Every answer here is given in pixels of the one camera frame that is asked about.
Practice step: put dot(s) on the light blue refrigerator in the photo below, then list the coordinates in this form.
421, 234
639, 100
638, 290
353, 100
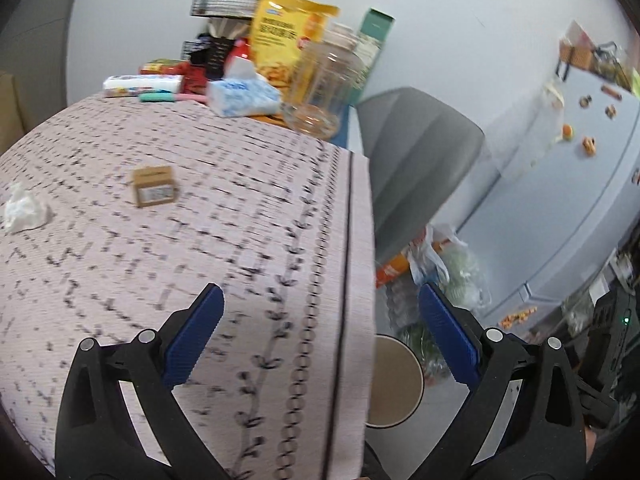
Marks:
540, 236

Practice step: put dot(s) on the blue white tissue pack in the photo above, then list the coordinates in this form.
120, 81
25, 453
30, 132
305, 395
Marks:
242, 92

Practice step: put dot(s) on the clear plastic jar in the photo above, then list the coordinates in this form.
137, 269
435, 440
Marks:
322, 83

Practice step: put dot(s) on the grey upholstered chair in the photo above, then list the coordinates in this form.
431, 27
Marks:
419, 150

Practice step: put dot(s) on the pink patterned tablecloth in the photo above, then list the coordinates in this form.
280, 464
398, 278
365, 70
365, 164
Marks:
281, 222

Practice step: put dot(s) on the red snack package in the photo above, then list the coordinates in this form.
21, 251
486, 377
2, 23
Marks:
165, 66

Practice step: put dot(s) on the white cling film roll box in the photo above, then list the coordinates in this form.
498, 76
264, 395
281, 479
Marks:
134, 85

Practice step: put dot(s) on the clear trash bag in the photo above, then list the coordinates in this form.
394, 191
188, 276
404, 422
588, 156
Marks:
437, 255

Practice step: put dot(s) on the green white box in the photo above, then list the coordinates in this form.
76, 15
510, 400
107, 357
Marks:
372, 35

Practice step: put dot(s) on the round beige stool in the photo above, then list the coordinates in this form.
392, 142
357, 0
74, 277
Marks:
397, 386

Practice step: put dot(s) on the wire mesh basket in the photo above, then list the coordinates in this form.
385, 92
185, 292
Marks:
242, 9

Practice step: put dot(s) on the small brown cardboard box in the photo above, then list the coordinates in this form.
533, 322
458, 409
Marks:
154, 185

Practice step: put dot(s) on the black pen holder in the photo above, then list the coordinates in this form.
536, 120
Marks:
211, 53

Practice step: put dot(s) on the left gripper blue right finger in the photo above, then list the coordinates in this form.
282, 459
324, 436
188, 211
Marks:
456, 333

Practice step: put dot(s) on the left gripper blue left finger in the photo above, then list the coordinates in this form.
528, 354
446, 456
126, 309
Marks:
186, 333

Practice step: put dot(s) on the small crumpled white tissue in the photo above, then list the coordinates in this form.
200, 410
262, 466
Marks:
24, 211

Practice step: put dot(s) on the teal pink marker pen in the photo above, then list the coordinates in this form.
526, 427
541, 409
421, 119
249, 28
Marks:
151, 97

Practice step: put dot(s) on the yellow snack bag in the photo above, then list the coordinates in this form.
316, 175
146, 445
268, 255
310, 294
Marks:
279, 32

